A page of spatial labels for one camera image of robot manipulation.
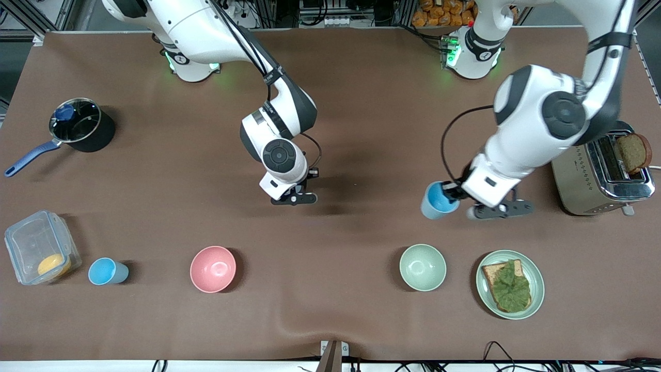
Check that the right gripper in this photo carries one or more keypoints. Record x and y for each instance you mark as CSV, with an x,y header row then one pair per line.
x,y
310,175

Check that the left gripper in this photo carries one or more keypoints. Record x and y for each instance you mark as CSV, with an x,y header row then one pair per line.
x,y
456,192

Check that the blue plastic cup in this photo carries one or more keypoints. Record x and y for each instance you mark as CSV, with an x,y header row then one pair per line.
x,y
434,204
103,271

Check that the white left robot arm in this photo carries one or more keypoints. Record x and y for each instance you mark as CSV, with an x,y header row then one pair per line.
x,y
532,103

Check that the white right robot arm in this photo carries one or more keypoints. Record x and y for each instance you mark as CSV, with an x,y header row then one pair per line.
x,y
206,26

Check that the toast slice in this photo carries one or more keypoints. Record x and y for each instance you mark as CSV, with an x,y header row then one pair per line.
x,y
489,274

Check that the green plate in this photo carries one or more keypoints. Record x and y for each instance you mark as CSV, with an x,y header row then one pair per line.
x,y
534,274

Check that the beige and chrome toaster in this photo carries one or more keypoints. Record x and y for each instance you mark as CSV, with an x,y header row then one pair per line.
x,y
573,181

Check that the green lettuce leaf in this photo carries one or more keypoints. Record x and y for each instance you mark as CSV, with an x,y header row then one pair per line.
x,y
511,289

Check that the brown table cover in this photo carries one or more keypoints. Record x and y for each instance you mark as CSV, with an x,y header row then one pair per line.
x,y
330,289

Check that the green plastic bowl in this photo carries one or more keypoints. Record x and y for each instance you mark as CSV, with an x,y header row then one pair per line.
x,y
422,267

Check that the pink plastic bowl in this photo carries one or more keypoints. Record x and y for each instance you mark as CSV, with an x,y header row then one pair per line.
x,y
213,268

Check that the brown bread slice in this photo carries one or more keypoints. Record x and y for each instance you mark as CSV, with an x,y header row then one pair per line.
x,y
632,152

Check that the white power strip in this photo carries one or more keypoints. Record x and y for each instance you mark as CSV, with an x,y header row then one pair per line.
x,y
338,21

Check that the orange packaged snacks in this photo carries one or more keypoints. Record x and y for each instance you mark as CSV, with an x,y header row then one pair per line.
x,y
439,13

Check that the glass lid with blue knob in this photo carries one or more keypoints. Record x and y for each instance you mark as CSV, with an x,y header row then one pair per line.
x,y
82,124

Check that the yellow round fruit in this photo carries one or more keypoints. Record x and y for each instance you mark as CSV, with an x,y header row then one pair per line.
x,y
53,265

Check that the clear container with blue seal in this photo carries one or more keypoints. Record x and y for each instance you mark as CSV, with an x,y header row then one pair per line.
x,y
31,243

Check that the metal mount bracket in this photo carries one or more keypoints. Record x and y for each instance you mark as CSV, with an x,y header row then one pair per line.
x,y
333,359

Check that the aluminium frame profile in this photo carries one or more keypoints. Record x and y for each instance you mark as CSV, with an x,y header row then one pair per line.
x,y
31,15

